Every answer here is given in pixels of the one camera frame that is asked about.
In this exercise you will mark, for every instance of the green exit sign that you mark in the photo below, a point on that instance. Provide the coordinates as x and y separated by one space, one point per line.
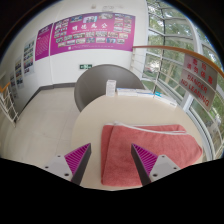
86 66

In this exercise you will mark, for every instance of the grey round-backed chair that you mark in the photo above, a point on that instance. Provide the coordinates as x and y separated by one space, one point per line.
96 83

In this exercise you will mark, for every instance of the white photo wall panel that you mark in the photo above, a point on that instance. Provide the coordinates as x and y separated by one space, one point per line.
19 73
29 56

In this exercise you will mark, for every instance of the curved white railing orange handrail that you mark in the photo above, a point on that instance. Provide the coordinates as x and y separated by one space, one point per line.
173 50

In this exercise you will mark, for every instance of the pink towel with white edge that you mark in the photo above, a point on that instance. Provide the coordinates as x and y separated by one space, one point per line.
170 146

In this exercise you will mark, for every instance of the white stair railing orange handrail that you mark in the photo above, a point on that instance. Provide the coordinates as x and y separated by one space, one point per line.
8 106

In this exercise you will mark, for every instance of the large magenta photo poster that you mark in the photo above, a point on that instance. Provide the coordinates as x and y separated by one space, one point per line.
93 33

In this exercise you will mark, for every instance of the white warning sign red letters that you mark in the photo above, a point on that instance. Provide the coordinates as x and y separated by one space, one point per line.
200 81

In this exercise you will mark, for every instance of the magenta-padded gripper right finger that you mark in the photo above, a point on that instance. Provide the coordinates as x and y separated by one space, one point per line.
145 159

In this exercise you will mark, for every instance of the small magenta text poster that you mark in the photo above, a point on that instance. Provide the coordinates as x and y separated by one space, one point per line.
43 41

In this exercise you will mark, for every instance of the flat white and blue box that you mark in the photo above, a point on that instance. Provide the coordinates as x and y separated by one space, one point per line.
165 99

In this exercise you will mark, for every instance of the small upright white box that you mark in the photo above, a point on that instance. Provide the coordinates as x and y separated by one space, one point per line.
111 88

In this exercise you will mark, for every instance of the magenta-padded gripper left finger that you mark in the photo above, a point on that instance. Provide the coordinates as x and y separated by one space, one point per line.
78 158

